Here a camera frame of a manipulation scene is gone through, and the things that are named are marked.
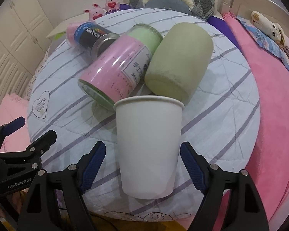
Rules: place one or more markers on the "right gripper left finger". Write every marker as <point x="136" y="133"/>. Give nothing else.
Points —
<point x="41" y="210"/>

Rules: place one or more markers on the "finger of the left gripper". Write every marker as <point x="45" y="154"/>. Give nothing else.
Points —
<point x="10" y="128"/>
<point x="42" y="140"/>

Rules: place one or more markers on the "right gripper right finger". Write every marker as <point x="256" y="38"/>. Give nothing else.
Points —
<point x="245" y="209"/>

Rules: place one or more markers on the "white paper cup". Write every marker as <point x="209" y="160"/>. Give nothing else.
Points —
<point x="148" y="139"/>

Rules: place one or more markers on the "pink quilt left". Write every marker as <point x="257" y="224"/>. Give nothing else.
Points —
<point x="11" y="108"/>

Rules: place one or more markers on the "pink fleece blanket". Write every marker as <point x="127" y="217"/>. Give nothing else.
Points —
<point x="269" y="162"/>

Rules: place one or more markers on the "white striped quilt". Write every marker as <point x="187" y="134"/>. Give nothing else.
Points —
<point x="221" y="121"/>

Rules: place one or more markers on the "white wardrobe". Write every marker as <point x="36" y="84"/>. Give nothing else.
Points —
<point x="23" y="44"/>

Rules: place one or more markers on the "pink green towel can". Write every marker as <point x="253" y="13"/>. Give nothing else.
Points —
<point x="119" y="69"/>

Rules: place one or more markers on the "blue black CoolTowel can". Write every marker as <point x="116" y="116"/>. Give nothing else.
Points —
<point x="94" y="39"/>

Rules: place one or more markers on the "pink pig plush front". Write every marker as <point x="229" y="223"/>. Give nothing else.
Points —
<point x="95" y="12"/>

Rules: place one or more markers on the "pink pig plush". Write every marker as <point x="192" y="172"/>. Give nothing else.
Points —
<point x="112" y="6"/>
<point x="95" y="12"/>

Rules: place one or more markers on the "pink pig plush rear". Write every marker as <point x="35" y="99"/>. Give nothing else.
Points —
<point x="112" y="6"/>

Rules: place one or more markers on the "green rolled towel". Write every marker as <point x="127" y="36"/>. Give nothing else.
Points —
<point x="180" y="62"/>

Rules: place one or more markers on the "blue cartoon pillow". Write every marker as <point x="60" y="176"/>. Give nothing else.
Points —
<point x="264" y="41"/>

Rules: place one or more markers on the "white dog plush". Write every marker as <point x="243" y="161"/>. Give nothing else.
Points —
<point x="272" y="30"/>

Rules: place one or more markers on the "purple blanket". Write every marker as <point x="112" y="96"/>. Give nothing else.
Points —
<point x="221" y="26"/>

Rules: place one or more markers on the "grey bear plush pillow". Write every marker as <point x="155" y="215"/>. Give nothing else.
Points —
<point x="182" y="6"/>

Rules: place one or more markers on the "white bed headboard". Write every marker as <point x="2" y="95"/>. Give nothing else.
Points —
<point x="268" y="8"/>

